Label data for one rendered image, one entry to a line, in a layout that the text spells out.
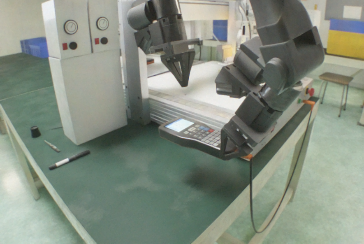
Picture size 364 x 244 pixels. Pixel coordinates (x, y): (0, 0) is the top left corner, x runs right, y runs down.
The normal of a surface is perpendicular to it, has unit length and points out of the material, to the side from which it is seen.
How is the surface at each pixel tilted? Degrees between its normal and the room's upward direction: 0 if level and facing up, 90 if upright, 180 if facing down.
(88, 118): 90
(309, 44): 48
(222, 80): 90
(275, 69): 111
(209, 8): 90
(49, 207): 0
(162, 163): 0
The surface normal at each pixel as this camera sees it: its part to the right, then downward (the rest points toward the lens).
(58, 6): 0.74, 0.24
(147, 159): -0.02, -0.92
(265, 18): -0.91, 0.29
